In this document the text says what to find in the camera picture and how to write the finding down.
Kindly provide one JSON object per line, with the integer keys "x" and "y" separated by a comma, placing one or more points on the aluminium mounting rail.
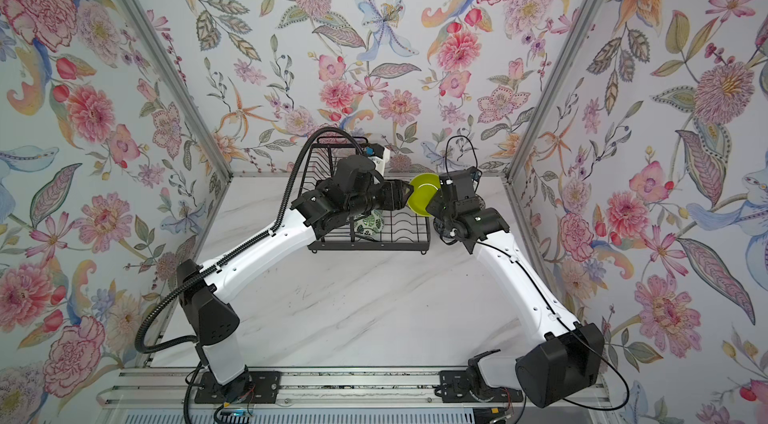
{"x": 314, "y": 387}

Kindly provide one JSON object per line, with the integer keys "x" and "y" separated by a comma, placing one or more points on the black wire dish rack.
{"x": 403, "y": 229}

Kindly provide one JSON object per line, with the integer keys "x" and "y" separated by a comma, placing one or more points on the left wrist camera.
{"x": 379, "y": 155}

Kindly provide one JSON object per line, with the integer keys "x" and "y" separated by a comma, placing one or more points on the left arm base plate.
{"x": 253, "y": 387}

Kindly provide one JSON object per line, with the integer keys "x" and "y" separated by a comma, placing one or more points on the lime green plastic bowl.
{"x": 425, "y": 186}

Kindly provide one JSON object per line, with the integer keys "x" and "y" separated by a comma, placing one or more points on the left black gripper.
{"x": 393, "y": 194}

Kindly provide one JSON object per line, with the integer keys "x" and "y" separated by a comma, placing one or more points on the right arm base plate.
{"x": 466, "y": 386}

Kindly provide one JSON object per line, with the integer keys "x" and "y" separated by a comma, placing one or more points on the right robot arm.
{"x": 564, "y": 355}

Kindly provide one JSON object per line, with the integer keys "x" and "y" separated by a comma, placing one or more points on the green leaf pattern bowl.
{"x": 370, "y": 226}

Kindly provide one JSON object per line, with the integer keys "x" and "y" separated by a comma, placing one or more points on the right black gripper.
{"x": 434, "y": 208}

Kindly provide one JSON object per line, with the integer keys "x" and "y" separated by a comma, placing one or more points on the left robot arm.
{"x": 206, "y": 291}

